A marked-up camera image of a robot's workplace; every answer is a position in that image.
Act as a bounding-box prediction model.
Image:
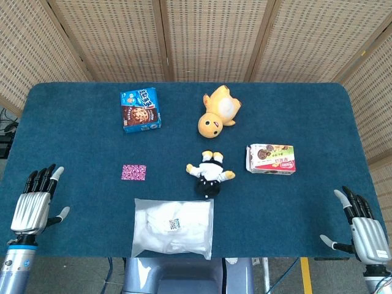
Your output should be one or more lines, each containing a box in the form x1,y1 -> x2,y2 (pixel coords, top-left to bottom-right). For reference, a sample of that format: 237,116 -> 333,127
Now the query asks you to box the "yellow plush animal toy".
197,85 -> 243,139

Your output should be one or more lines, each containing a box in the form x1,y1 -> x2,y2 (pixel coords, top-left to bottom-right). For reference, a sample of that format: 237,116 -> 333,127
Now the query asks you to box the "woven rattan folding screen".
0,0 -> 392,221

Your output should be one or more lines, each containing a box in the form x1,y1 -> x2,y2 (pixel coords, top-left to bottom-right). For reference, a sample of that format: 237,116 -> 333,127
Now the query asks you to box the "black cable bundle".
0,107 -> 20,134

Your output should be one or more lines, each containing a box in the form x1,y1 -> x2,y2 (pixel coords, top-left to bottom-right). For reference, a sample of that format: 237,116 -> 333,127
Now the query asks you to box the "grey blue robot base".
122,257 -> 255,294

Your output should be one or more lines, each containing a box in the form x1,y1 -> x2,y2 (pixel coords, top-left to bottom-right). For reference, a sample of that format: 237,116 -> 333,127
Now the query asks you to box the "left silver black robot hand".
10,164 -> 70,236

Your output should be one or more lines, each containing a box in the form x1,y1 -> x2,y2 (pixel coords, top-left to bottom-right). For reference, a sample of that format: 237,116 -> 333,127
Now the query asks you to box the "black equipment box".
0,134 -> 13,159

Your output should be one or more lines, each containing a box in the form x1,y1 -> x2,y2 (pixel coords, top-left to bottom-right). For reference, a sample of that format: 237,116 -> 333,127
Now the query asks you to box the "thin blue cable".
269,257 -> 300,292
102,257 -> 116,294

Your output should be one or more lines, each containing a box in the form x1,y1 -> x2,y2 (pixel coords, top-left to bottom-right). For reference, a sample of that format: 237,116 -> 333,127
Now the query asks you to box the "blue chocolate cookie box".
119,87 -> 162,134

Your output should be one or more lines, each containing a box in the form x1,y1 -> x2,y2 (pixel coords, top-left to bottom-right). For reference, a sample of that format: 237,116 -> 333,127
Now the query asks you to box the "pink patterned card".
121,164 -> 148,182

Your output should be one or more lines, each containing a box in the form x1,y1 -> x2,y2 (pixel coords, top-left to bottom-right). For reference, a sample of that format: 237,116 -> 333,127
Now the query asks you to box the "black white plush toy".
186,149 -> 236,198

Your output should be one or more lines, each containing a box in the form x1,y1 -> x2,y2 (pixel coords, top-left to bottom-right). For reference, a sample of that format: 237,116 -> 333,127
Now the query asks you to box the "white metal table leg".
262,257 -> 271,294

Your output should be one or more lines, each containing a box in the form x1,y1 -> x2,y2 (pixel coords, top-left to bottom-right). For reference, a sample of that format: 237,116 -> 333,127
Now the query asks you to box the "blue felt table cover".
0,81 -> 385,258

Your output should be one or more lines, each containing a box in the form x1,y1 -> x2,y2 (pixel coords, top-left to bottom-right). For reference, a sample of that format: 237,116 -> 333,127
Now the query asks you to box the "white red biscuit box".
244,143 -> 296,176

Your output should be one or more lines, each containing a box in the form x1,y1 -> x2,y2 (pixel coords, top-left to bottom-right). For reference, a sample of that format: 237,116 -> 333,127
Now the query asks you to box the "clear bag with white cloth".
130,197 -> 215,260

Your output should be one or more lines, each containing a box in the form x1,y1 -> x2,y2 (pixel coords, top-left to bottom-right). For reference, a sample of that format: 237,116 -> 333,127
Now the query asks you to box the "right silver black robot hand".
320,186 -> 392,266

